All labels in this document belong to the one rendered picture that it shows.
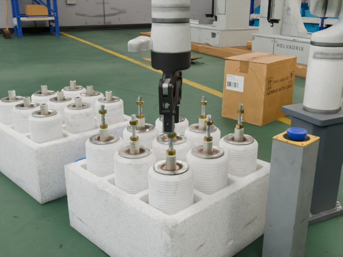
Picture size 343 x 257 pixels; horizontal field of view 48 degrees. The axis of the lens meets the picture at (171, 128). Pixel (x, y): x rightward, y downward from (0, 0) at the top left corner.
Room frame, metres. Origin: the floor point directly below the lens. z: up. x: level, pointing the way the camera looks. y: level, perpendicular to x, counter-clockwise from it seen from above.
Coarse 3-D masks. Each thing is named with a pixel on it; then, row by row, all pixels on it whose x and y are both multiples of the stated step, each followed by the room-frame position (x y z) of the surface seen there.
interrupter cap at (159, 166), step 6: (156, 162) 0.75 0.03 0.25; (162, 162) 0.75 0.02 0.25; (180, 162) 0.75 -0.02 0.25; (156, 168) 0.72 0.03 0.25; (162, 168) 0.72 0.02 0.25; (180, 168) 0.72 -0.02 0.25; (186, 168) 0.72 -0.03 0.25; (162, 174) 0.70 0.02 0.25; (168, 174) 0.69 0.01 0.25; (174, 174) 0.70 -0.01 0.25
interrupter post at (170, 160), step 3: (168, 156) 0.72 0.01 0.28; (171, 156) 0.72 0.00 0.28; (174, 156) 0.72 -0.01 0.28; (168, 159) 0.72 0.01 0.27; (171, 159) 0.72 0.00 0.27; (174, 159) 0.72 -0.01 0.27; (168, 162) 0.72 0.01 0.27; (171, 162) 0.72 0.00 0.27; (174, 162) 0.72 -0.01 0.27; (168, 165) 0.72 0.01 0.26; (171, 165) 0.72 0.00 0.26; (174, 165) 0.72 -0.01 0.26; (168, 168) 0.72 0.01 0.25; (171, 168) 0.72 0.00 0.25; (174, 168) 0.72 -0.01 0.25
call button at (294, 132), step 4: (288, 128) 0.75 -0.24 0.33; (292, 128) 0.75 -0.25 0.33; (296, 128) 0.75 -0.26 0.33; (300, 128) 0.75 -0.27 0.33; (288, 132) 0.74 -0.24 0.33; (292, 132) 0.73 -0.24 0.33; (296, 132) 0.73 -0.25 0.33; (300, 132) 0.73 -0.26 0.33; (304, 132) 0.73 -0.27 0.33; (288, 136) 0.74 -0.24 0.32; (292, 136) 0.73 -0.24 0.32; (296, 136) 0.72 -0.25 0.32; (300, 136) 0.72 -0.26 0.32; (304, 136) 0.73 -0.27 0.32
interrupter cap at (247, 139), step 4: (224, 136) 0.91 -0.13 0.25; (228, 136) 0.91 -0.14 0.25; (232, 136) 0.91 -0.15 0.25; (244, 136) 0.91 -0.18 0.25; (248, 136) 0.91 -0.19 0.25; (224, 140) 0.89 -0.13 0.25; (228, 140) 0.88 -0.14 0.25; (232, 140) 0.89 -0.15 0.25; (244, 140) 0.89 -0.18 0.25; (248, 140) 0.88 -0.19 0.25; (252, 140) 0.88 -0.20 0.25; (236, 144) 0.86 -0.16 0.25; (240, 144) 0.86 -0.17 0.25; (244, 144) 0.86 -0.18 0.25; (248, 144) 0.86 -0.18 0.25
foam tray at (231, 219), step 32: (96, 192) 0.80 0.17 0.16; (224, 192) 0.76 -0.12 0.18; (256, 192) 0.82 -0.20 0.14; (96, 224) 0.80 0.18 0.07; (128, 224) 0.71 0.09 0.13; (160, 224) 0.64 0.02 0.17; (192, 224) 0.67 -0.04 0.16; (224, 224) 0.74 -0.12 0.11; (256, 224) 0.83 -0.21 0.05; (128, 256) 0.72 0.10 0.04; (160, 256) 0.64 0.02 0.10; (192, 256) 0.67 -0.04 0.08; (224, 256) 0.74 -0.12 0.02
